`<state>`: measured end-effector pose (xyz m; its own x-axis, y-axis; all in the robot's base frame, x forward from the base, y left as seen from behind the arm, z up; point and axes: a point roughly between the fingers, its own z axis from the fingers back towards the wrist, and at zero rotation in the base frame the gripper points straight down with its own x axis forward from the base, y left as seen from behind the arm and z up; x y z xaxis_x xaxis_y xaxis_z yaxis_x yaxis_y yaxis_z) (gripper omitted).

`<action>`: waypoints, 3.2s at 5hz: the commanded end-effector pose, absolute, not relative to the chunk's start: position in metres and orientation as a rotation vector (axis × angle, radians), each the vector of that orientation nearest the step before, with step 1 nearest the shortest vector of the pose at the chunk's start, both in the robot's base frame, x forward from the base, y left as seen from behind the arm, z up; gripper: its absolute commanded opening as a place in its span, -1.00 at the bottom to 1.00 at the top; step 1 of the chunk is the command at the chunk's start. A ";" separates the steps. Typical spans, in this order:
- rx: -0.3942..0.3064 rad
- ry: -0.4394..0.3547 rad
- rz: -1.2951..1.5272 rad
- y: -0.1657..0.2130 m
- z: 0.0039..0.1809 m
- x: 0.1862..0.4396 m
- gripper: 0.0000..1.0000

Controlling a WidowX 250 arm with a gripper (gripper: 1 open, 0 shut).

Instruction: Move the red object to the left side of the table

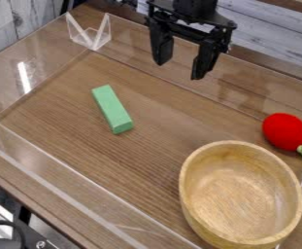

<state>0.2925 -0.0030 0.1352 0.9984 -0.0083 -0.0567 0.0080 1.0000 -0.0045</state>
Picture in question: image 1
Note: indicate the wooden bowl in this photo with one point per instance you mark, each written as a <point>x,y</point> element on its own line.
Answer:
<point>240,195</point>

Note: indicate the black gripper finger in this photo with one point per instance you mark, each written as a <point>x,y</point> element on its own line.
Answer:
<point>162,42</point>
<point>206,60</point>

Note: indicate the clear acrylic tray wall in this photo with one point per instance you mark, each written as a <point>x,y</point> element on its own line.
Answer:
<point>107,187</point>

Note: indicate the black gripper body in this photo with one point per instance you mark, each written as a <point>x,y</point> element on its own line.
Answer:
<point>191,19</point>

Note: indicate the clear acrylic corner bracket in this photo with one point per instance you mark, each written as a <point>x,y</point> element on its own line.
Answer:
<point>91,38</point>

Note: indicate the red plush strawberry toy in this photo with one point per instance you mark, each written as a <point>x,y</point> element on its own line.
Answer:
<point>283,131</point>

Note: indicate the green rectangular block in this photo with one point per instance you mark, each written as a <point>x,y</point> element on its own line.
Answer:
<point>113,109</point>

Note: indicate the black metal table frame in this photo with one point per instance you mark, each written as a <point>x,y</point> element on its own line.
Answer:
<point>35,240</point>

